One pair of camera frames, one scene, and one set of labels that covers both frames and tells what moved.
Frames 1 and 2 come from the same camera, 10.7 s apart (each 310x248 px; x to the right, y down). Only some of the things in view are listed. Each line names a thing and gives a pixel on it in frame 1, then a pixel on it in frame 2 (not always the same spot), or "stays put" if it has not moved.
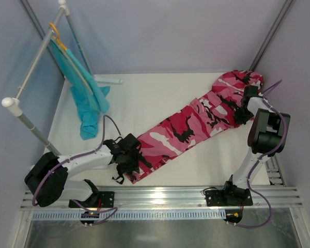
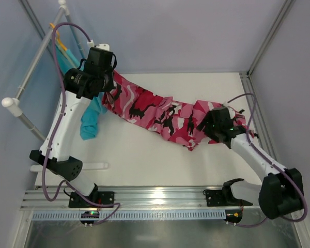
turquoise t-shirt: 92,101 stays put
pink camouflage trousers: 216,113 -> 178,119
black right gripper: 242,113 -> 205,124
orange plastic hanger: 57,36 stays put
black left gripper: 129,167 -> 108,84
